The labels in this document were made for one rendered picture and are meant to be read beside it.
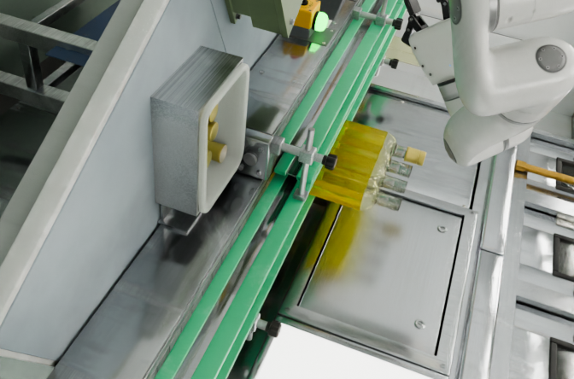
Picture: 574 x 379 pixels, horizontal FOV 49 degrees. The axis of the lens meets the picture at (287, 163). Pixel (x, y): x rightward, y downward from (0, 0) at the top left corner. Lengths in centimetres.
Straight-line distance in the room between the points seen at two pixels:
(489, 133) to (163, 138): 49
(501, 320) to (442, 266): 16
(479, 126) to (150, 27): 49
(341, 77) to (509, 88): 67
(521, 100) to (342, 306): 63
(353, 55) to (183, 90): 63
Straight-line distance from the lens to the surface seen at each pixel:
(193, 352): 100
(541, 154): 191
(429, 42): 113
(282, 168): 125
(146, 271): 106
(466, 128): 98
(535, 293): 148
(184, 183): 103
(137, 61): 90
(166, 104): 95
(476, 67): 78
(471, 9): 75
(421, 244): 143
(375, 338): 124
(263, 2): 110
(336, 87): 137
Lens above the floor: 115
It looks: 11 degrees down
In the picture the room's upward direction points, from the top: 107 degrees clockwise
